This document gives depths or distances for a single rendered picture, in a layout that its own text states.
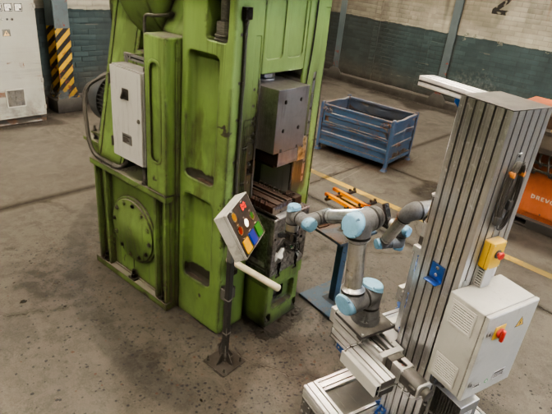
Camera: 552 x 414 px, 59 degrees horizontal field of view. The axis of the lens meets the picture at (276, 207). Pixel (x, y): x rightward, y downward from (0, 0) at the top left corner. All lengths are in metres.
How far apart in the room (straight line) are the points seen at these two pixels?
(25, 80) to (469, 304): 6.78
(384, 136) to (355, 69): 5.39
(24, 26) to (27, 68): 0.55
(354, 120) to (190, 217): 3.94
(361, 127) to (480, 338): 4.98
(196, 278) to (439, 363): 1.85
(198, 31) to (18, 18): 4.96
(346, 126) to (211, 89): 4.19
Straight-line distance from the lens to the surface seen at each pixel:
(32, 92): 7.94
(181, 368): 3.45
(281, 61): 3.12
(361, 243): 2.28
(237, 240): 2.68
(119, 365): 3.50
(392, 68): 11.49
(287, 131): 3.10
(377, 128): 6.80
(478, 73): 10.59
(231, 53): 2.82
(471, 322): 2.28
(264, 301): 3.60
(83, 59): 8.86
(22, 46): 7.79
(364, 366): 2.53
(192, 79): 3.14
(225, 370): 3.42
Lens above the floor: 2.44
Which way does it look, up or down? 27 degrees down
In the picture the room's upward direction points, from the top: 6 degrees clockwise
